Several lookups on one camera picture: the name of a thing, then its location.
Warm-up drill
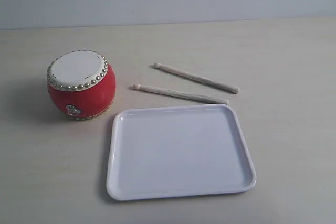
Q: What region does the white plastic tray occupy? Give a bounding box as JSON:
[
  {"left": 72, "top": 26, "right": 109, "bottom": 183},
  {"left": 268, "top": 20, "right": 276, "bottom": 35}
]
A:
[{"left": 106, "top": 104, "right": 257, "bottom": 201}]

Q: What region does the small red drum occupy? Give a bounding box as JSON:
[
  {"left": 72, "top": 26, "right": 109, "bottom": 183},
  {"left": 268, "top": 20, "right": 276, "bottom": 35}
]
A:
[{"left": 47, "top": 50, "right": 116, "bottom": 120}]

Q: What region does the wooden drumstick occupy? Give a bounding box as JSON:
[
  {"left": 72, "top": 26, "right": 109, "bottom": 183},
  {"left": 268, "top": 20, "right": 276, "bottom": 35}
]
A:
[
  {"left": 132, "top": 84, "right": 229, "bottom": 105},
  {"left": 153, "top": 62, "right": 240, "bottom": 94}
]

